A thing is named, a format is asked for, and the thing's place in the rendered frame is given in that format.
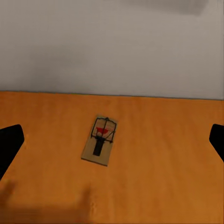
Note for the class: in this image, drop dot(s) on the cabinet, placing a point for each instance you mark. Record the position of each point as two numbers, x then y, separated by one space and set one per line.
162 169

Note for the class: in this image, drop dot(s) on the mousetrap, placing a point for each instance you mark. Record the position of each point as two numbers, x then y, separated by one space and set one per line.
101 139

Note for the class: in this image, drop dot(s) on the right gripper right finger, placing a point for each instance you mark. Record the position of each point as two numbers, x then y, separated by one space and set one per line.
216 138

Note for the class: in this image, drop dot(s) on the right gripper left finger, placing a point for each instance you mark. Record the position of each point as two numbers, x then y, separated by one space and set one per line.
11 140

